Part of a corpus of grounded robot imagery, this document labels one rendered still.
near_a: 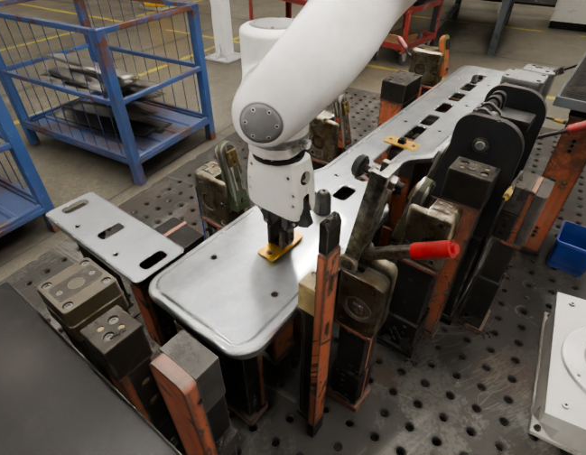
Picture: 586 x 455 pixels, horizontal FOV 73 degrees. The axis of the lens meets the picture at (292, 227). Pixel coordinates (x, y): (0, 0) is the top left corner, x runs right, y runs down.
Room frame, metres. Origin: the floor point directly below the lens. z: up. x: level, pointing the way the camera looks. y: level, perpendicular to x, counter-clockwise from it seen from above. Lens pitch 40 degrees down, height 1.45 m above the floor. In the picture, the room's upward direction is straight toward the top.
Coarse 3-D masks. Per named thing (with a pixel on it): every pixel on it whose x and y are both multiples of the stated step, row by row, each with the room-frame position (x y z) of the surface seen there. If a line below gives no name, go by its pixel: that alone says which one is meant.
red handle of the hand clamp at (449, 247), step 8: (440, 240) 0.35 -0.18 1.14; (448, 240) 0.34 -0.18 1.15; (368, 248) 0.40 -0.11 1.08; (376, 248) 0.39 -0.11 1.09; (384, 248) 0.39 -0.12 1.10; (392, 248) 0.38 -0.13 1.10; (400, 248) 0.37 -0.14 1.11; (408, 248) 0.36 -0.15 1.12; (416, 248) 0.36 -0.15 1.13; (424, 248) 0.35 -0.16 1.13; (432, 248) 0.34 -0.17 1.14; (440, 248) 0.34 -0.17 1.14; (448, 248) 0.33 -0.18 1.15; (456, 248) 0.33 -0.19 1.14; (360, 256) 0.40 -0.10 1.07; (368, 256) 0.39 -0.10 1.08; (376, 256) 0.39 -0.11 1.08; (384, 256) 0.38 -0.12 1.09; (392, 256) 0.37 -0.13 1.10; (400, 256) 0.37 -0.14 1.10; (408, 256) 0.36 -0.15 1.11; (416, 256) 0.35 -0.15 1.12; (424, 256) 0.34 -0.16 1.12; (432, 256) 0.34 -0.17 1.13; (440, 256) 0.34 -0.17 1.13; (448, 256) 0.33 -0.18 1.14
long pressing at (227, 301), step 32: (448, 96) 1.17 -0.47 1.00; (480, 96) 1.17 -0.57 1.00; (384, 128) 0.95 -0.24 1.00; (448, 128) 0.95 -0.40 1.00; (352, 160) 0.79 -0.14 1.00; (416, 160) 0.79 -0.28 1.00; (256, 224) 0.56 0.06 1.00; (352, 224) 0.56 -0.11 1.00; (192, 256) 0.47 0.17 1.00; (224, 256) 0.47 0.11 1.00; (256, 256) 0.47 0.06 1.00; (288, 256) 0.47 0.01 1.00; (160, 288) 0.40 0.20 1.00; (192, 288) 0.40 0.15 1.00; (224, 288) 0.40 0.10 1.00; (256, 288) 0.40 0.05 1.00; (288, 288) 0.40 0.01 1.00; (192, 320) 0.34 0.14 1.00; (224, 320) 0.34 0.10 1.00; (256, 320) 0.34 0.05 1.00; (288, 320) 0.34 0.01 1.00; (224, 352) 0.30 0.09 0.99; (256, 352) 0.29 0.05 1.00
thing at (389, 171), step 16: (368, 160) 0.42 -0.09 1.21; (384, 160) 0.41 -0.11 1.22; (368, 176) 0.40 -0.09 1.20; (384, 176) 0.38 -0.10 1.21; (368, 192) 0.39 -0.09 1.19; (384, 192) 0.38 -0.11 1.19; (368, 208) 0.39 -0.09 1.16; (384, 208) 0.41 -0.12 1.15; (368, 224) 0.39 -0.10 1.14; (352, 240) 0.40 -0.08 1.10; (368, 240) 0.40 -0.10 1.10
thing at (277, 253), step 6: (294, 234) 0.52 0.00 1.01; (300, 234) 0.52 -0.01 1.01; (276, 240) 0.49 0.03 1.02; (294, 240) 0.50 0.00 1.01; (264, 246) 0.49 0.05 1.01; (270, 246) 0.49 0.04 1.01; (276, 246) 0.49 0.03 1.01; (288, 246) 0.49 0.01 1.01; (258, 252) 0.47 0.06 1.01; (264, 252) 0.47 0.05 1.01; (276, 252) 0.47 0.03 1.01; (282, 252) 0.47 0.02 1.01; (270, 258) 0.46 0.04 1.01; (276, 258) 0.46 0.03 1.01
